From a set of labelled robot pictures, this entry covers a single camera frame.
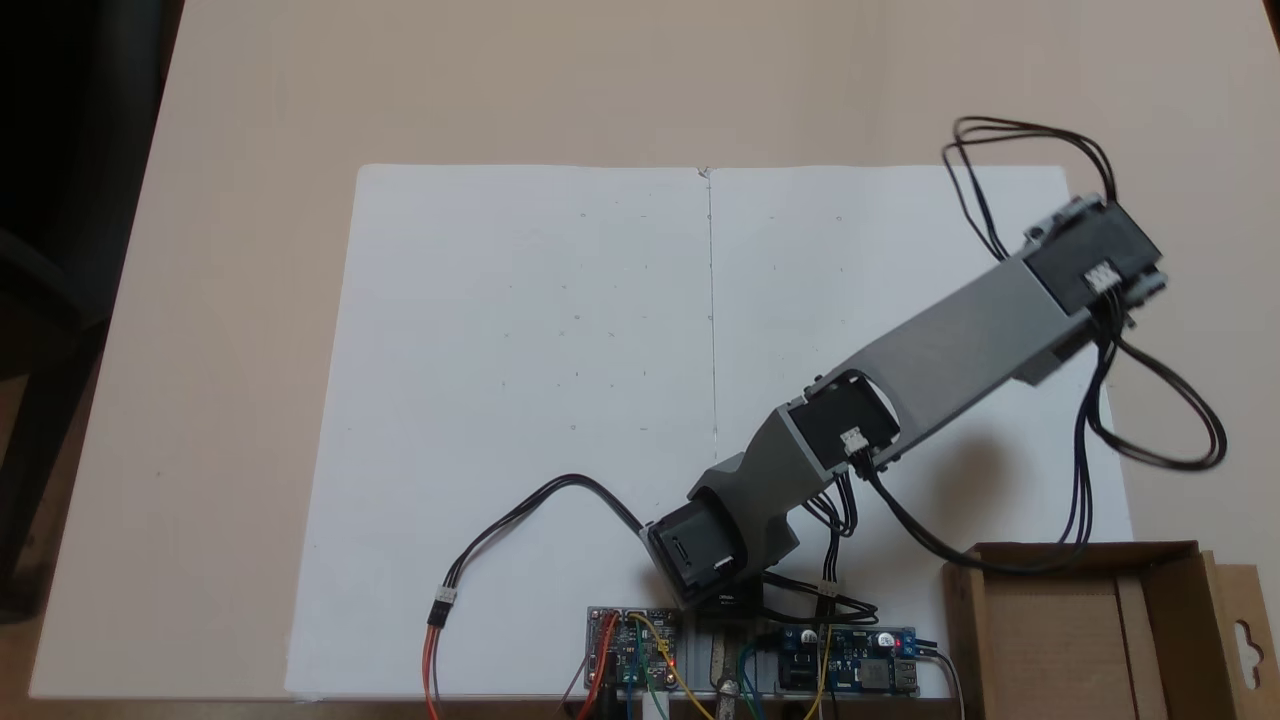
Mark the white paper sheet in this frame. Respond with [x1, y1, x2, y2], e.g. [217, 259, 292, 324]
[284, 164, 717, 701]
[704, 164, 1137, 701]

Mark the green circuit board with LED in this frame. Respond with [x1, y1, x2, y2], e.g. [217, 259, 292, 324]
[585, 604, 693, 693]

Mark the grey metal table clamp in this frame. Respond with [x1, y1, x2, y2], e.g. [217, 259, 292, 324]
[698, 618, 763, 720]

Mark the blue circuit board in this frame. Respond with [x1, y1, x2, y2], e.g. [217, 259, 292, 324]
[774, 624, 922, 697]

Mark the brown cardboard box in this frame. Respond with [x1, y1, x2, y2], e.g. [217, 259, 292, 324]
[940, 540, 1280, 720]

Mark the black cable with orange wires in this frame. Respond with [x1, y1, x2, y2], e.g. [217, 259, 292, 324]
[422, 474, 651, 720]

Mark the red wire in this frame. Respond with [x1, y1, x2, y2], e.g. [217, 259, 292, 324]
[576, 612, 625, 720]

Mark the short black cable white plug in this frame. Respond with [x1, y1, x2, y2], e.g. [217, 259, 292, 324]
[764, 470, 882, 627]

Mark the yellow wire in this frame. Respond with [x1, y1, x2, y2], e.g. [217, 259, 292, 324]
[628, 612, 717, 720]

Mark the black gripper motor cable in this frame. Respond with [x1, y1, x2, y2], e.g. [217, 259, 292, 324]
[942, 116, 1119, 264]

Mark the long black looped cable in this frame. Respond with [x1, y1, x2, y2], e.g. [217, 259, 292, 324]
[858, 300, 1229, 578]

